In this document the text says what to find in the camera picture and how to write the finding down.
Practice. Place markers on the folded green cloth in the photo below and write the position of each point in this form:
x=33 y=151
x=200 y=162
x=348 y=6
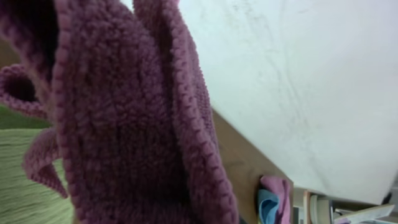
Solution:
x=22 y=200

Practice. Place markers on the blue cloth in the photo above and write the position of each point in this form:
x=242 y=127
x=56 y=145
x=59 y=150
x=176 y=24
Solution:
x=267 y=206

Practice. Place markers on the purple cloth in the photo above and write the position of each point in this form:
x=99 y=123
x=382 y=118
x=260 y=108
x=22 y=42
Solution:
x=281 y=187
x=132 y=138

